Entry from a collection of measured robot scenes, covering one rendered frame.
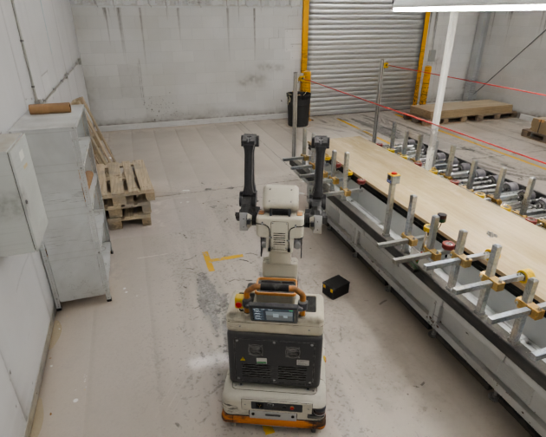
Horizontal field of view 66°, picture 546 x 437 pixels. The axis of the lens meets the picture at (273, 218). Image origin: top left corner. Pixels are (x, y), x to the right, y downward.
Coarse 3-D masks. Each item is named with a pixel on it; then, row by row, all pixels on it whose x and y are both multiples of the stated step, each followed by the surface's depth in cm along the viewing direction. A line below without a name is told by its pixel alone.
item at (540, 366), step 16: (352, 208) 379; (368, 224) 351; (384, 240) 328; (400, 256) 309; (416, 272) 293; (432, 288) 278; (448, 288) 266; (448, 304) 265; (464, 304) 253; (480, 320) 241; (496, 336) 230; (512, 352) 221; (528, 352) 218; (528, 368) 213; (544, 368) 208; (544, 384) 205
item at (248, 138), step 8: (248, 136) 253; (256, 136) 255; (248, 144) 248; (248, 152) 250; (248, 160) 251; (248, 168) 252; (248, 176) 254; (248, 184) 255; (240, 192) 258; (248, 192) 256; (256, 192) 259; (240, 200) 257; (256, 200) 261
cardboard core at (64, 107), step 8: (32, 104) 336; (40, 104) 337; (48, 104) 338; (56, 104) 340; (64, 104) 341; (32, 112) 335; (40, 112) 337; (48, 112) 339; (56, 112) 342; (64, 112) 344
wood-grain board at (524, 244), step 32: (352, 160) 438; (384, 160) 438; (384, 192) 360; (416, 192) 360; (448, 192) 360; (448, 224) 306; (480, 224) 306; (512, 224) 306; (512, 256) 266; (544, 256) 266; (544, 288) 235
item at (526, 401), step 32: (416, 224) 325; (384, 256) 384; (448, 256) 295; (416, 288) 343; (512, 288) 246; (448, 320) 310; (512, 320) 248; (544, 320) 227; (480, 352) 282; (512, 384) 259; (544, 416) 241
